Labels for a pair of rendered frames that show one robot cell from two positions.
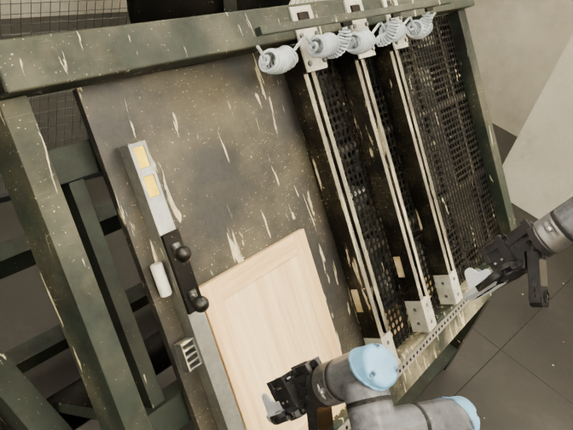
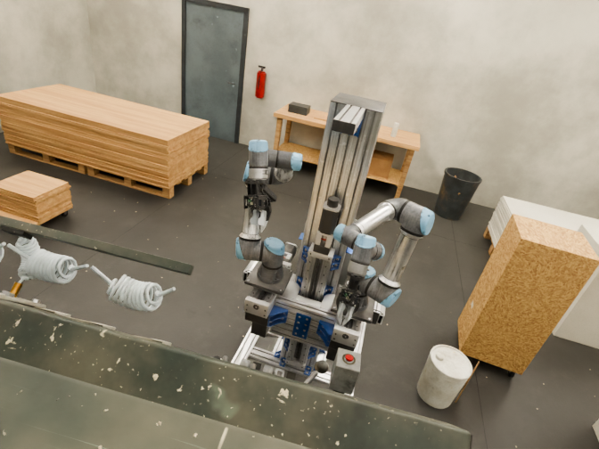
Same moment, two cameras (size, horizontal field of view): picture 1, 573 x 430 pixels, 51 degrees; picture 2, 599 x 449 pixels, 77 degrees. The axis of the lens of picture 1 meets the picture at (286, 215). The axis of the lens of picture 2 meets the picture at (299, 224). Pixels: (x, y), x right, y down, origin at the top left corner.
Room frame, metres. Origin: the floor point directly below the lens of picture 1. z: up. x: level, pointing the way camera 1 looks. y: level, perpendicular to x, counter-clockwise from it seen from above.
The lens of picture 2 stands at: (1.43, 0.82, 2.40)
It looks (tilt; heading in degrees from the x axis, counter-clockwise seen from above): 30 degrees down; 246
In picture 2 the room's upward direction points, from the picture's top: 11 degrees clockwise
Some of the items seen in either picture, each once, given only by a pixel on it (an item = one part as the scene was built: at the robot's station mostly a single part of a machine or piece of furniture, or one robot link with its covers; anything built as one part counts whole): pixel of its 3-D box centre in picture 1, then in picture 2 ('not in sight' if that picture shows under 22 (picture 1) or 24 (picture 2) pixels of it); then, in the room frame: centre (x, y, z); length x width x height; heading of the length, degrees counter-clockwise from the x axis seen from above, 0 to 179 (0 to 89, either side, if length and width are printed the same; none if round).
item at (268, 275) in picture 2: not in sight; (271, 268); (0.84, -0.78, 1.09); 0.15 x 0.15 x 0.10
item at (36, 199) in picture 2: not in sight; (28, 200); (2.67, -3.24, 0.20); 0.61 x 0.51 x 0.40; 146
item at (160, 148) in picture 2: not in sight; (110, 136); (2.02, -4.73, 0.39); 2.46 x 1.04 x 0.78; 146
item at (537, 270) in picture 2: not in sight; (514, 300); (-1.23, -0.72, 0.63); 0.50 x 0.42 x 1.25; 142
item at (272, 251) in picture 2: not in sight; (272, 251); (0.85, -0.78, 1.20); 0.13 x 0.12 x 0.14; 163
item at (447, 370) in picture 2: not in sight; (446, 373); (-0.52, -0.46, 0.24); 0.32 x 0.30 x 0.47; 146
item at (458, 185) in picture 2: not in sight; (455, 194); (-2.68, -3.10, 0.33); 0.52 x 0.52 x 0.65
